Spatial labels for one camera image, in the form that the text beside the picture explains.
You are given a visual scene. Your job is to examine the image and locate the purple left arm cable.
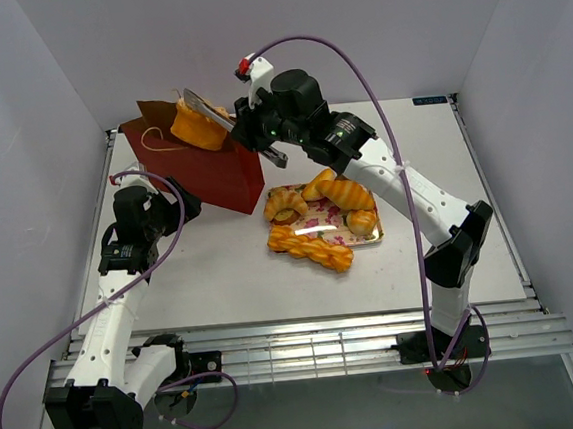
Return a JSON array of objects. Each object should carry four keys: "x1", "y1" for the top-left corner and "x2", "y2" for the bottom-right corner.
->
[{"x1": 0, "y1": 162, "x2": 242, "y2": 429}]

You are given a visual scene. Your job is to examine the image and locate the floral serving tray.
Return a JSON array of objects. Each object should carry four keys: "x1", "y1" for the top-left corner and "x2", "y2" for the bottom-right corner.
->
[{"x1": 265, "y1": 176, "x2": 384, "y2": 247}]

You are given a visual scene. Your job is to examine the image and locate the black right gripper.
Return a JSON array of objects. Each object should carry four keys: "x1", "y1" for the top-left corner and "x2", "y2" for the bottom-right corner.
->
[{"x1": 224, "y1": 83, "x2": 307, "y2": 156}]

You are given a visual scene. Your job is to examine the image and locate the red paper bag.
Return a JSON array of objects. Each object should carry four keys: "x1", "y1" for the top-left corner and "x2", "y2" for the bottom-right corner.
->
[{"x1": 120, "y1": 100, "x2": 265, "y2": 215}]

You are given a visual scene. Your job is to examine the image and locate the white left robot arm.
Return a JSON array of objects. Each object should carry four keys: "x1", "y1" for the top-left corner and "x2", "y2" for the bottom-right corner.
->
[{"x1": 45, "y1": 170, "x2": 201, "y2": 429}]

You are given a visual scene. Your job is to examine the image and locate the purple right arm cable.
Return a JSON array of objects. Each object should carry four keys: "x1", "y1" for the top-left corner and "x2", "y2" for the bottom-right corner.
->
[{"x1": 248, "y1": 20, "x2": 497, "y2": 411}]

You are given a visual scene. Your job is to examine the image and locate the toast slice bread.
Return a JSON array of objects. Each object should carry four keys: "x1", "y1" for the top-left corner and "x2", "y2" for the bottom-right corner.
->
[{"x1": 271, "y1": 208, "x2": 301, "y2": 226}]

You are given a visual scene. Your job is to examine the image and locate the metal serving tongs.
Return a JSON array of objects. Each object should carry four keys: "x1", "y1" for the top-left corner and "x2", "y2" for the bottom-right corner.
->
[{"x1": 183, "y1": 88, "x2": 288, "y2": 169}]

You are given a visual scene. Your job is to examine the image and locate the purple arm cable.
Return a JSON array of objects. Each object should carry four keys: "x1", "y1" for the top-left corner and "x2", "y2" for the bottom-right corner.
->
[
  {"x1": 248, "y1": 20, "x2": 497, "y2": 411},
  {"x1": 0, "y1": 162, "x2": 242, "y2": 429}
]

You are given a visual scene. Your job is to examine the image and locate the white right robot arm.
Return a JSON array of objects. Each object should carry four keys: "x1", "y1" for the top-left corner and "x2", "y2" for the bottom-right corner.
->
[{"x1": 231, "y1": 53, "x2": 493, "y2": 368}]

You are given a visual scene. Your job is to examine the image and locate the large orange muffin bread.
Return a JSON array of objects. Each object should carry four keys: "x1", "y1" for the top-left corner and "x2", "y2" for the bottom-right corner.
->
[{"x1": 170, "y1": 97, "x2": 227, "y2": 152}]

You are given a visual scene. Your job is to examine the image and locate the round scored bun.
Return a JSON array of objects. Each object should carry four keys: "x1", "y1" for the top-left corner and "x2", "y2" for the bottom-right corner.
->
[{"x1": 345, "y1": 209, "x2": 377, "y2": 236}]

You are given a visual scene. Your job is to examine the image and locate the croissant bread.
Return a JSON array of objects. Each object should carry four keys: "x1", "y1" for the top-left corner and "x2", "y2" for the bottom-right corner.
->
[{"x1": 263, "y1": 189, "x2": 308, "y2": 221}]

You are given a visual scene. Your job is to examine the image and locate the small oval bread roll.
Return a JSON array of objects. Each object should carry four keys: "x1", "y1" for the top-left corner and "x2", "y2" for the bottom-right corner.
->
[{"x1": 301, "y1": 169, "x2": 336, "y2": 202}]

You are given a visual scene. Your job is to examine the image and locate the aluminium frame rail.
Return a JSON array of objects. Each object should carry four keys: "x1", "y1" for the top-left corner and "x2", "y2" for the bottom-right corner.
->
[{"x1": 46, "y1": 294, "x2": 573, "y2": 405}]

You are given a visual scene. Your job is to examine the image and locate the striped long loaf bread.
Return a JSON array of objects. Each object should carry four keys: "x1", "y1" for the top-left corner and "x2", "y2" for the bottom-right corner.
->
[{"x1": 316, "y1": 179, "x2": 375, "y2": 211}]

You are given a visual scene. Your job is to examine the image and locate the blue label sticker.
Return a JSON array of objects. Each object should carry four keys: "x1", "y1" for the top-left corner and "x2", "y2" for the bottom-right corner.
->
[{"x1": 412, "y1": 95, "x2": 448, "y2": 106}]

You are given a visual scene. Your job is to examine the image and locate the braided twisted bread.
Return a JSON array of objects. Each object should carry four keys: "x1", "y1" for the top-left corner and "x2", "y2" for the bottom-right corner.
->
[{"x1": 267, "y1": 225, "x2": 354, "y2": 273}]

